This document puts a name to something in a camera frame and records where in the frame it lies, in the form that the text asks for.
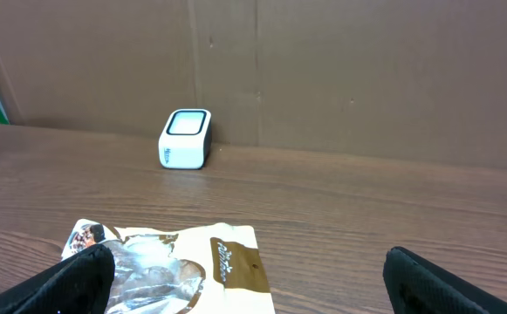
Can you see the cream brown snack pouch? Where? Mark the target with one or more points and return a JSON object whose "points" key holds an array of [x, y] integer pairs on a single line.
{"points": [[214, 269]]}

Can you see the white barcode scanner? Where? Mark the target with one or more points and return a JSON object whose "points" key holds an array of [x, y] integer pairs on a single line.
{"points": [[186, 139]]}

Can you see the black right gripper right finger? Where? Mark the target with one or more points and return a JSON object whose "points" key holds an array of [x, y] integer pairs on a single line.
{"points": [[417, 286]]}

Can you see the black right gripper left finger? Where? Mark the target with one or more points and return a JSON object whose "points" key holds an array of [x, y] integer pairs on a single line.
{"points": [[79, 284]]}

